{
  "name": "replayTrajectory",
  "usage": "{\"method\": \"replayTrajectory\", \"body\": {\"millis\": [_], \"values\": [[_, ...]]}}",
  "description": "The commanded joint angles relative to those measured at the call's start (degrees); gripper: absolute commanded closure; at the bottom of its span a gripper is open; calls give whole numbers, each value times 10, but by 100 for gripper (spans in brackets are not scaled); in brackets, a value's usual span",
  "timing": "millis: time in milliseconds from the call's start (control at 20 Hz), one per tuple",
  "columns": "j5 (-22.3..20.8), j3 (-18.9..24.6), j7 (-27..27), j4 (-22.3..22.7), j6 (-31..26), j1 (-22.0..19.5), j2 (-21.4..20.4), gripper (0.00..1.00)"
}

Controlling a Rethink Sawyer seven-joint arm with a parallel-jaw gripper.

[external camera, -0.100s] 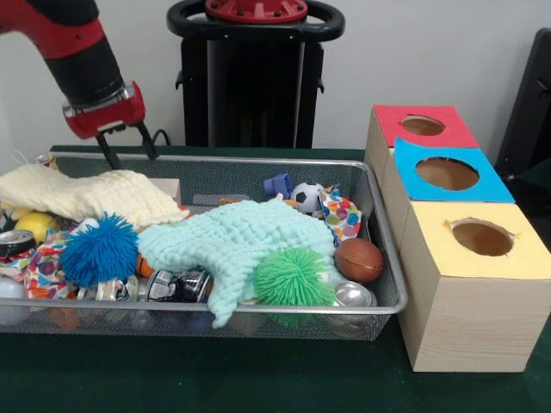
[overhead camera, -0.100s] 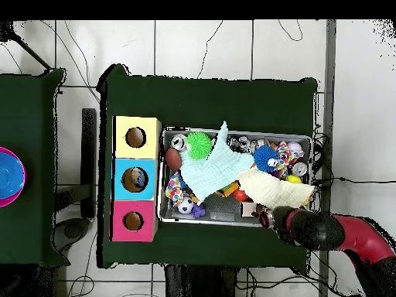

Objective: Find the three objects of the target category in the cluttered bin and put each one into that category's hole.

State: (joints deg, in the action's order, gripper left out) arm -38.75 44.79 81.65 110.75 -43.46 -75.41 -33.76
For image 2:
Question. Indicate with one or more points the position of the plain wooden cube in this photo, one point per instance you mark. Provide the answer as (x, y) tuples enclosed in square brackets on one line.
[(247, 208)]

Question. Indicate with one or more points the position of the cream knit cloth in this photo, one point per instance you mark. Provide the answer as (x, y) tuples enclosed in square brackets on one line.
[(272, 188)]

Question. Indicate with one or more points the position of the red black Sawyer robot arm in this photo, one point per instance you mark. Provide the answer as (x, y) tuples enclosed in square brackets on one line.
[(355, 238)]

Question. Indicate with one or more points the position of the shallow clear mesh bin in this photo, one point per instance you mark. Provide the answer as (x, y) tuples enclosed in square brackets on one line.
[(222, 208)]

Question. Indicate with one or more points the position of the wooden box with three holes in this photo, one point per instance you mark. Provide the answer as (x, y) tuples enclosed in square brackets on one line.
[(148, 148)]

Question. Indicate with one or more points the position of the blue spiky rubber ball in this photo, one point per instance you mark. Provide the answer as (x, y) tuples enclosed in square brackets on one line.
[(263, 157)]

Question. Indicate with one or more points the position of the mint green knit cloth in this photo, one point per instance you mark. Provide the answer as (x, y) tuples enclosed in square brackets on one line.
[(213, 173)]

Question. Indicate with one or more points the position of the black printed can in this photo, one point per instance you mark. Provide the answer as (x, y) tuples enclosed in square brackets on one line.
[(238, 144)]

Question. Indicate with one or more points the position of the small black white soccer ball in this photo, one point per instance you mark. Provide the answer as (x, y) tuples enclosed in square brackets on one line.
[(185, 205)]

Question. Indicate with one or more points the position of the colourful dotted cloth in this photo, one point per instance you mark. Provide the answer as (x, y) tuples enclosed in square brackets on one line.
[(173, 188)]

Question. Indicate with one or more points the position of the green spiky rubber ball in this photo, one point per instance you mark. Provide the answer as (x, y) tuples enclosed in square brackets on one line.
[(199, 144)]

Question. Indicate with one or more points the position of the small brown football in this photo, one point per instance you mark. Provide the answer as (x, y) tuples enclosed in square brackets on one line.
[(172, 159)]

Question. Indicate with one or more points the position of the plain silver can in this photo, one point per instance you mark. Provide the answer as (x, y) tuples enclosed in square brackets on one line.
[(178, 142)]

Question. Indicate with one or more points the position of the dark green tablecloth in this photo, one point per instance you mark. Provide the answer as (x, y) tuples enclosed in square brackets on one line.
[(31, 108), (216, 102)]

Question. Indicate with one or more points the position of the black upright panel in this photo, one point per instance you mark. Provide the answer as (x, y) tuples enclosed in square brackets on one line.
[(89, 154)]

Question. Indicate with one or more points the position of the pink bowl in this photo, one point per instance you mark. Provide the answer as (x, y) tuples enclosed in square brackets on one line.
[(9, 202)]

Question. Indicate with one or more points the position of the blue bowl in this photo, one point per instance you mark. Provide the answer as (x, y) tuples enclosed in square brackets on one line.
[(9, 176)]

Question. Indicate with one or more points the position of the black tripod pole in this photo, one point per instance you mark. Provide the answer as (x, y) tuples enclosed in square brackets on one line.
[(6, 32)]

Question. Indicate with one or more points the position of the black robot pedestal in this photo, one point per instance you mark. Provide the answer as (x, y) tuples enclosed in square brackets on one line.
[(201, 284)]

